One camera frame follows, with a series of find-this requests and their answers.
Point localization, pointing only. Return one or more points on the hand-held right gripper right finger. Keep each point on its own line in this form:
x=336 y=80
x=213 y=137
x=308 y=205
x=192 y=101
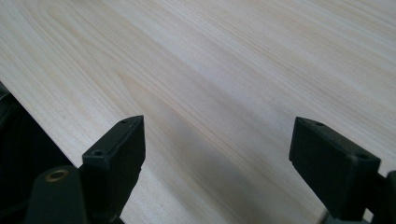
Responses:
x=330 y=168

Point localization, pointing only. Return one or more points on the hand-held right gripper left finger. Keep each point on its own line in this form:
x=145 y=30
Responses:
x=116 y=161

